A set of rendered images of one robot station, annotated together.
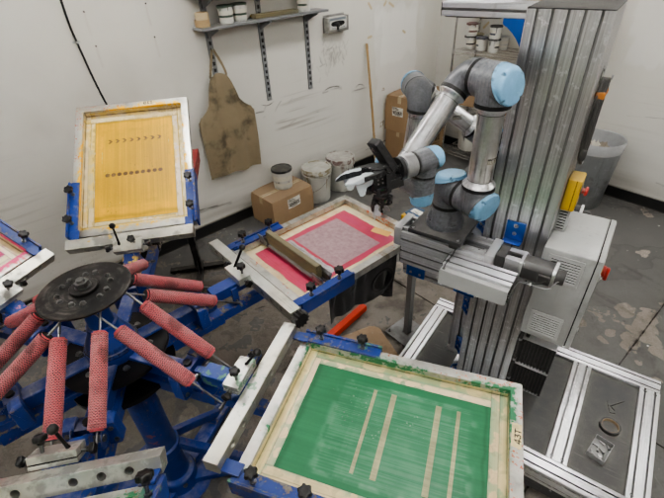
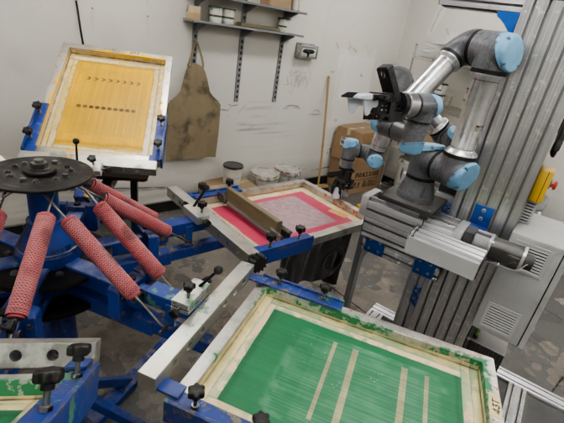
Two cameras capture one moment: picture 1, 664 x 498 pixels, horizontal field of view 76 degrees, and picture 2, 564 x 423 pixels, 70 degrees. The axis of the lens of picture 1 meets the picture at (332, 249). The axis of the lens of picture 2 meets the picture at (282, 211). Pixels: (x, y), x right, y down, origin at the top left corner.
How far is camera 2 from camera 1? 0.44 m
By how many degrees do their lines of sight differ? 12
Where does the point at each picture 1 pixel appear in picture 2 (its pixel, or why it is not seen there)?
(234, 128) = (198, 117)
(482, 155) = (472, 120)
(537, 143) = (516, 127)
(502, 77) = (507, 40)
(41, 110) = (23, 50)
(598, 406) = not seen: outside the picture
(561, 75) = (550, 61)
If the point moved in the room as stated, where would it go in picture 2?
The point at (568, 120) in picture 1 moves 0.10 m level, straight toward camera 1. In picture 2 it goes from (552, 105) to (554, 107)
